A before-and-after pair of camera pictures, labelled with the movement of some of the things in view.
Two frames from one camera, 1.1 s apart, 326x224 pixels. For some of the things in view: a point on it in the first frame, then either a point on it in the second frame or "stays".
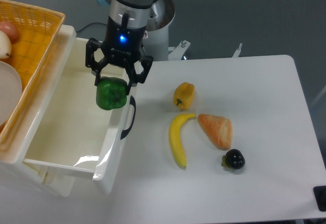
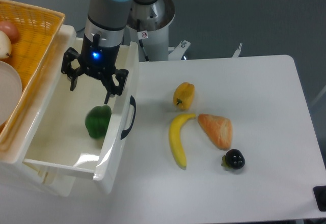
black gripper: x=122 y=44 → x=97 y=60
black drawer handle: x=125 y=133 stays
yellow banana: x=175 y=137 stays
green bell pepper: x=111 y=93 → x=97 y=120
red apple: x=10 y=30 stays
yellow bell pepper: x=183 y=95 stays
